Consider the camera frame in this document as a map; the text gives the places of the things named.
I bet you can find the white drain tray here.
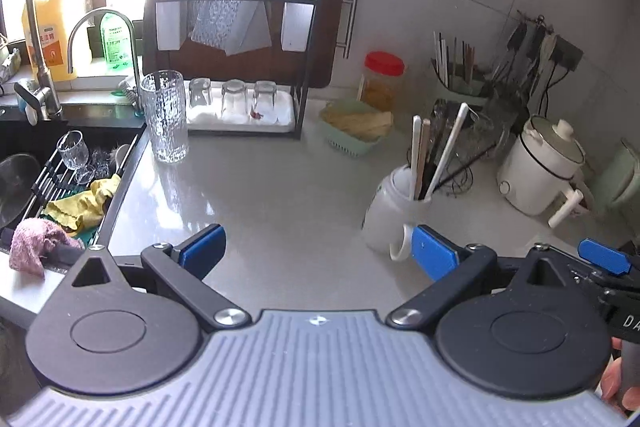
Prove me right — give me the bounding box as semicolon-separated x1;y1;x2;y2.
186;79;297;134

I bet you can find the white plastic rack caddy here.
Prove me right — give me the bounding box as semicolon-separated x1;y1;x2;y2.
155;0;182;52
279;0;319;54

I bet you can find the green utensil holder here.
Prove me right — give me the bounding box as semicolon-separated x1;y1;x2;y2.
431;57;493;108

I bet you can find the dark wooden cutting board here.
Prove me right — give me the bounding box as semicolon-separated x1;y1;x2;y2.
145;0;349;90

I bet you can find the white electric cooker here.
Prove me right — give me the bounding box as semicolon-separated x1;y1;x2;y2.
496;114;587;229

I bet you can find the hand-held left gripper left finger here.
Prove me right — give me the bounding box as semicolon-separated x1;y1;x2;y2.
71;223;251;329

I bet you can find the row of hanging kitchen tools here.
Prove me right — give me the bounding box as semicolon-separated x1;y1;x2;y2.
492;9;563;98

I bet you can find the textured glass tumbler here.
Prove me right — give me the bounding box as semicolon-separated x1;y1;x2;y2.
139;69;190;164

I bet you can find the green plastic bottle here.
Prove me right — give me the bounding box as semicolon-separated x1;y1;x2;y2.
100;9;133;72

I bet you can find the white ceramic mug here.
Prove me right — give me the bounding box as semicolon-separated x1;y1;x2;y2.
361;163;435;263

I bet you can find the tall grey faucet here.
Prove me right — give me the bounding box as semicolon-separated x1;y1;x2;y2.
0;0;63;125

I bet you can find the yellow detergent jug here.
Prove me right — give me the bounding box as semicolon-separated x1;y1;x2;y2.
21;0;86;82

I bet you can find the small wine glass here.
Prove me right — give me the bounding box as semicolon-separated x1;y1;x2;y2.
56;130;91;172

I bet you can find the sink wire rack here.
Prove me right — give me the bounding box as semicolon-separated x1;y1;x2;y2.
20;139;138;238

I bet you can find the person's right hand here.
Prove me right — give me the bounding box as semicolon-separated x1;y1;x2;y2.
599;341;621;408

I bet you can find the bunch of mixed chopsticks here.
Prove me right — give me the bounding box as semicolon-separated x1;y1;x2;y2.
432;30;478;85

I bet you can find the red lidded plastic jar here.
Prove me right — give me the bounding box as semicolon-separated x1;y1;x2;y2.
357;51;406;112

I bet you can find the curved chrome faucet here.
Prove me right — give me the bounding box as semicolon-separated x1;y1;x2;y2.
66;8;146;112

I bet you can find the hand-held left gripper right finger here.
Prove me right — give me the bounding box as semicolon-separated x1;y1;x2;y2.
386;224;576;327

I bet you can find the metal bar handle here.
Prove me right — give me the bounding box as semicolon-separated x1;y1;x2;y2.
335;0;360;59

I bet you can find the wire glass rack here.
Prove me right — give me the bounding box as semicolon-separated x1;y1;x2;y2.
440;107;516;200

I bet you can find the plain steel cleaver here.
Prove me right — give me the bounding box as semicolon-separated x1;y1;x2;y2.
222;0;274;58

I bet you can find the clear stemmed glass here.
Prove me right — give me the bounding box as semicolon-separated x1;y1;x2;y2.
470;107;516;158

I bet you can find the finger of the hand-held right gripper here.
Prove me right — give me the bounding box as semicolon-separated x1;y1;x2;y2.
570;237;640;293

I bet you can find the yellow cloth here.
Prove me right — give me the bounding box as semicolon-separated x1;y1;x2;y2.
42;173;123;233

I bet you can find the upturned drinking glass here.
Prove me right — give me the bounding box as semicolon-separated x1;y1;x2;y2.
252;80;279;120
189;77;213;110
220;79;247;124

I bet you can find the black power cable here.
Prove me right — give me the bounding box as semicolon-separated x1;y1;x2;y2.
542;64;576;118

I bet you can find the pink cloth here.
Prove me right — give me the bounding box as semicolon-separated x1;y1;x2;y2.
8;217;85;279

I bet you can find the black kitchen sink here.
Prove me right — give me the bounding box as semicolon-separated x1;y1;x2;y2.
0;107;148;253

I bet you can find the dried noodle bundle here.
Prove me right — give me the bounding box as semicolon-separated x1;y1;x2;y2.
324;99;394;142

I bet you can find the steel pot lid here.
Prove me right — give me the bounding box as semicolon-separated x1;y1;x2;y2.
0;153;42;230

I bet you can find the black wall socket strip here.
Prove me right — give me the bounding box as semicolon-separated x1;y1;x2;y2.
550;34;585;75

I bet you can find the green electric kettle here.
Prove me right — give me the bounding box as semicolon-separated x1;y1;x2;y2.
592;138;640;220

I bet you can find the black dish rack with tray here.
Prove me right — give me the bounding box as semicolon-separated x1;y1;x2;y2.
142;0;321;142

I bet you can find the green plastic basket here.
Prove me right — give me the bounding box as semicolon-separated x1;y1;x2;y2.
320;98;396;158

